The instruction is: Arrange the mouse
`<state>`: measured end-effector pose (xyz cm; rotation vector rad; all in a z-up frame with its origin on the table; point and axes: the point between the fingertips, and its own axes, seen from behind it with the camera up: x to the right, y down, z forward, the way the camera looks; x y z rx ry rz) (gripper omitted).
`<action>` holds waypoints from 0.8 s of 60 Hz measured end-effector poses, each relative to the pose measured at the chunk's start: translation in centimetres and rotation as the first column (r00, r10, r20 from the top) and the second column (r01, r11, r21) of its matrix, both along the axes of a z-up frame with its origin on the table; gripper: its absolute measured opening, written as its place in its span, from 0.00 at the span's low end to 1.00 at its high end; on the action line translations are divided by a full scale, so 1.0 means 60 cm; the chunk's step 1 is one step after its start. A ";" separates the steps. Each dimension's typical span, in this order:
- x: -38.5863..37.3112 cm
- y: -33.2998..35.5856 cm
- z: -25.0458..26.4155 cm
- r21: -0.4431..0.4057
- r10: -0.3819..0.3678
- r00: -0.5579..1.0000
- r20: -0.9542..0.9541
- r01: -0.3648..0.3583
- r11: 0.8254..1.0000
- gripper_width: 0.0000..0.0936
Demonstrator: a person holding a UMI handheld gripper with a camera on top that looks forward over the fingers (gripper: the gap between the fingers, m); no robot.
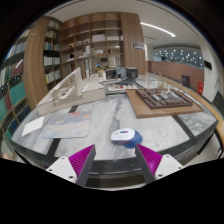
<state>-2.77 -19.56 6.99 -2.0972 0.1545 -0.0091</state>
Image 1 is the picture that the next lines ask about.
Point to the white and blue computer mouse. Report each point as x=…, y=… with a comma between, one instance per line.
x=125, y=136

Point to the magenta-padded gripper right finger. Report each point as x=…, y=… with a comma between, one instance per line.
x=163, y=165

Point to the small model on white base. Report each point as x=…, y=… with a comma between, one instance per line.
x=120, y=87

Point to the red wall sign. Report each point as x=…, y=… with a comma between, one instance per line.
x=200, y=88

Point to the wooden shelf unit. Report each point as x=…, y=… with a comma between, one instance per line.
x=131, y=33

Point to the brown model on wooden board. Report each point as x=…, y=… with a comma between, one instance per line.
x=156, y=108

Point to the black wall panel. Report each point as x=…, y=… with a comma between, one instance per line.
x=208, y=65

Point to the group of ceiling spot lights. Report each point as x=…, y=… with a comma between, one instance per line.
x=180, y=56

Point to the white architectural model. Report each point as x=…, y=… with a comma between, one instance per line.
x=88, y=93

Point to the pastel printed mouse pad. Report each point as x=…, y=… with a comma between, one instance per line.
x=68, y=126

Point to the long ceiling light strip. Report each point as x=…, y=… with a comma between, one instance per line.
x=158, y=29

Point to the dark grey building model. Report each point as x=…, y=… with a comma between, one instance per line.
x=128, y=73

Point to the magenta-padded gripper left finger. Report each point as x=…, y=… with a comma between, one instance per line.
x=63, y=166

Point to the white wall sign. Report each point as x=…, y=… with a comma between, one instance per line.
x=138, y=46

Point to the dark box by wall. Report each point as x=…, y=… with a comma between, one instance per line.
x=185, y=81

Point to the white paper sheet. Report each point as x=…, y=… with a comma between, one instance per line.
x=32, y=126

